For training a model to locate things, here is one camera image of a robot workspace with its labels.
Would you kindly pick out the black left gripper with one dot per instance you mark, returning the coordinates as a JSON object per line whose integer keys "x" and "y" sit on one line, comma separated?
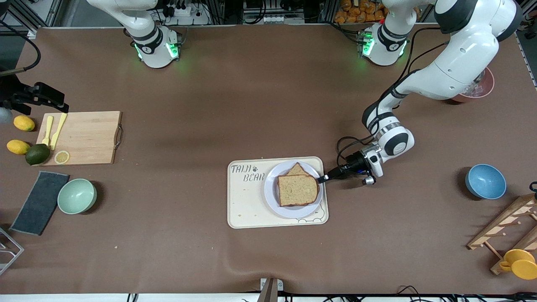
{"x": 355, "y": 162}

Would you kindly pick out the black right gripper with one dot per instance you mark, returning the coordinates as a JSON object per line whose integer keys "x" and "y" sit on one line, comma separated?
{"x": 16, "y": 95}

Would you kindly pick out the brown toast bread slice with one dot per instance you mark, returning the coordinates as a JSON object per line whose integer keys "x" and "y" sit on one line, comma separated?
{"x": 298, "y": 191}
{"x": 297, "y": 170}

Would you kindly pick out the pale lavender round plate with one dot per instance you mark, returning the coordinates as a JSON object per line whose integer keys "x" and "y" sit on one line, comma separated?
{"x": 270, "y": 197}

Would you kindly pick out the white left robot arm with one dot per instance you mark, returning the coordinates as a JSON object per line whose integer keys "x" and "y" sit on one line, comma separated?
{"x": 461, "y": 63}

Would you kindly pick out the yellow lemon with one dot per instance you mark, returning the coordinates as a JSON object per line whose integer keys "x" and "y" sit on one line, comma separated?
{"x": 24, "y": 123}
{"x": 18, "y": 147}

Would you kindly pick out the yellow plastic fork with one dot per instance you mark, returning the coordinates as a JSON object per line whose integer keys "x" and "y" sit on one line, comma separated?
{"x": 48, "y": 132}

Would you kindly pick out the yellow plastic knife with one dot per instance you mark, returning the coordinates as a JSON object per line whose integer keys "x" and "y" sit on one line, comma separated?
{"x": 58, "y": 132}

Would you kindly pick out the dark green lime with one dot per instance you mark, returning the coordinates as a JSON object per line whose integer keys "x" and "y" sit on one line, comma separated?
{"x": 37, "y": 154}

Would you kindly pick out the lemon slice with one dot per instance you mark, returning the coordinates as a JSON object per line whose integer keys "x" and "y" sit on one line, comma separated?
{"x": 62, "y": 157}

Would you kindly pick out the wooden cutting board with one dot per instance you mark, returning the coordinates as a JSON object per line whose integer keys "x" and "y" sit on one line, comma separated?
{"x": 88, "y": 138}

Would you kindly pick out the cream bear print tray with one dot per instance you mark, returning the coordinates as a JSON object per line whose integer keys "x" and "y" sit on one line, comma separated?
{"x": 247, "y": 201}

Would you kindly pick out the dark grey cloth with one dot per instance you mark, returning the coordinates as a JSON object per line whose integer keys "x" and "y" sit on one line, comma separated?
{"x": 40, "y": 203}

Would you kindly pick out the mint green bowl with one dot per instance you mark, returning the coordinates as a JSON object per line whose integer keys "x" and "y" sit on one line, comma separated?
{"x": 76, "y": 196}

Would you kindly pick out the blue bowl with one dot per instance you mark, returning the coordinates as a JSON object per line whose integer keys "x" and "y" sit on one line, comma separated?
{"x": 486, "y": 181}

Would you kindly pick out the clear ice cube pile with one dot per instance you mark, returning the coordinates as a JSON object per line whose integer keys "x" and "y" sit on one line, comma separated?
{"x": 473, "y": 89}

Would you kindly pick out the orange bread rolls pile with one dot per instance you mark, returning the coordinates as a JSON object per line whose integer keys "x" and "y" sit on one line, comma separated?
{"x": 361, "y": 11}

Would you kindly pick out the wooden peg rack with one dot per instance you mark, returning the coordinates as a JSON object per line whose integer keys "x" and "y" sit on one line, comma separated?
{"x": 503, "y": 222}

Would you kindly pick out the white power strip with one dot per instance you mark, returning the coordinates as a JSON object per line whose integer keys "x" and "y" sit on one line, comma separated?
{"x": 184, "y": 12}

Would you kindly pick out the pink bowl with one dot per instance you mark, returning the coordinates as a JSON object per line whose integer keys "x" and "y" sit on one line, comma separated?
{"x": 486, "y": 86}

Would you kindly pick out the yellow cup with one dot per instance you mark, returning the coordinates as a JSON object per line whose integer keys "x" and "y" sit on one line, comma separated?
{"x": 520, "y": 264}

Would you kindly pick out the aluminium frame profile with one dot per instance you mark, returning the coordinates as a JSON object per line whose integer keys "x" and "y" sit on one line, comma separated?
{"x": 528, "y": 25}
{"x": 42, "y": 12}

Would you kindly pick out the grey camera pole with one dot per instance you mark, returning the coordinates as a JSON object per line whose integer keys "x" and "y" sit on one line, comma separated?
{"x": 268, "y": 291}

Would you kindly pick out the white network switch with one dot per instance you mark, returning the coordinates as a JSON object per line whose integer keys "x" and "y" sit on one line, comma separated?
{"x": 272, "y": 18}

